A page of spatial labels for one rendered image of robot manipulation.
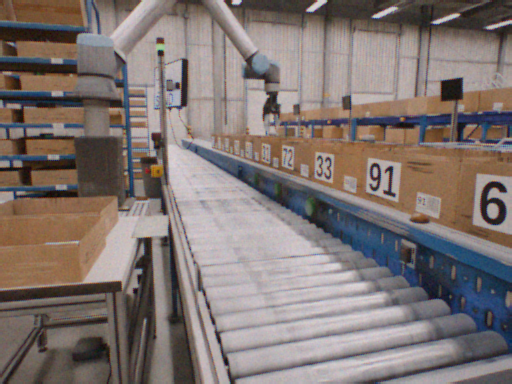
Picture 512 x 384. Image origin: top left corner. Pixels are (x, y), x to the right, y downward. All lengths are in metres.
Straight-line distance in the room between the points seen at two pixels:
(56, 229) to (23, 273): 0.28
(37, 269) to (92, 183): 0.81
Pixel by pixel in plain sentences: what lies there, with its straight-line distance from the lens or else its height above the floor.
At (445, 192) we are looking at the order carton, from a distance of 0.95.
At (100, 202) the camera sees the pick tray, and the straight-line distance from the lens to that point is 1.54.
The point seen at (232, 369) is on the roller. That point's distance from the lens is 0.63.
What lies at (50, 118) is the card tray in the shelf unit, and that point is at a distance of 2.72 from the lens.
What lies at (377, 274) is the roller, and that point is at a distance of 1.01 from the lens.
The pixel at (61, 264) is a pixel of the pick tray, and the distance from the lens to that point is 0.98.
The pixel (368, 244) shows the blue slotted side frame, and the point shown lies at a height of 0.76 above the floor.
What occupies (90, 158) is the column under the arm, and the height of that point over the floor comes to 0.98.
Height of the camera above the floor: 1.11
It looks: 10 degrees down
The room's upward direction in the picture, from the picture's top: straight up
